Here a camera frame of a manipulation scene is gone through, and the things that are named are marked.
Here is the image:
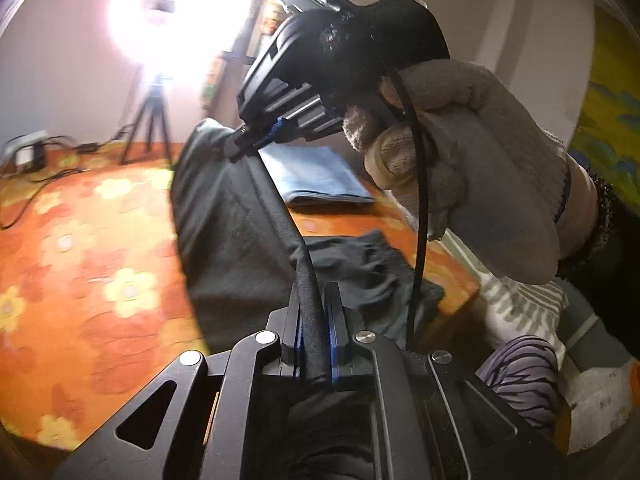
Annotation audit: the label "dark green pants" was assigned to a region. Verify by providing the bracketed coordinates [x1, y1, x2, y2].
[170, 119, 414, 382]

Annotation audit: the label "right gloved hand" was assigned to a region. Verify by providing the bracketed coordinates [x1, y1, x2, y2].
[342, 58, 572, 286]

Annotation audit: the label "folded light blue jeans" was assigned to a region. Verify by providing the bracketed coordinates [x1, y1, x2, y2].
[259, 143, 374, 206]

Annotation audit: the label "small black tripod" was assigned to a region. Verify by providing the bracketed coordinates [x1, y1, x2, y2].
[119, 77, 172, 165]

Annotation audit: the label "green striped white pillow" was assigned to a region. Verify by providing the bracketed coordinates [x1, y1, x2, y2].
[436, 230, 568, 366]

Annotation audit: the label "zebra striped trouser leg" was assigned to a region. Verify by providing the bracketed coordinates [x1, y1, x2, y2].
[476, 335, 560, 438]

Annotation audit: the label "orange floral bedsheet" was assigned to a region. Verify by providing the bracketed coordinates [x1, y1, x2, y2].
[0, 138, 482, 453]

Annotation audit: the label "black power adapter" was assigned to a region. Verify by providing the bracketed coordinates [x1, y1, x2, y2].
[28, 142, 47, 172]

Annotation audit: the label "white power strip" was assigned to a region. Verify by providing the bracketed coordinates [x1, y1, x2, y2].
[1, 130, 49, 171]

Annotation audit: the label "bright ring light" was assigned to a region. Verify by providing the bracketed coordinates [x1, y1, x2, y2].
[106, 0, 250, 77]

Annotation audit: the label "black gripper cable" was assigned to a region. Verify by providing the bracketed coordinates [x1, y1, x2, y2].
[387, 66, 432, 354]

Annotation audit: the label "black cable on bed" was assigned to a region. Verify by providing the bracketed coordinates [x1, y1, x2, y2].
[0, 123, 137, 231]

